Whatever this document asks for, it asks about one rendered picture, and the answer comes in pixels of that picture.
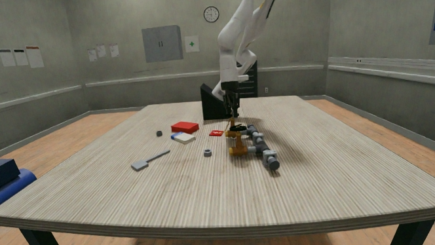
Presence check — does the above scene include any red rectangular box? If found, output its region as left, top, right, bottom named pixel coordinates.
left=171, top=121, right=199, bottom=134

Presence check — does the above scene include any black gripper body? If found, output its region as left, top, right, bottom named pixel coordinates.
left=221, top=81, right=239, bottom=102

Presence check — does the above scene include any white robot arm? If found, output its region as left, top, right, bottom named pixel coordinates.
left=212, top=0, right=274, bottom=101

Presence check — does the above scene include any red square tag with gold chain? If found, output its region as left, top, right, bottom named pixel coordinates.
left=209, top=128, right=227, bottom=136

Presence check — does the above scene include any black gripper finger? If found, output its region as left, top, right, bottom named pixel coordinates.
left=227, top=93, right=240, bottom=119
left=223, top=94, right=232, bottom=114

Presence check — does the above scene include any grey hex nut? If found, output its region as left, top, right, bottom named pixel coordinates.
left=203, top=149, right=212, bottom=157

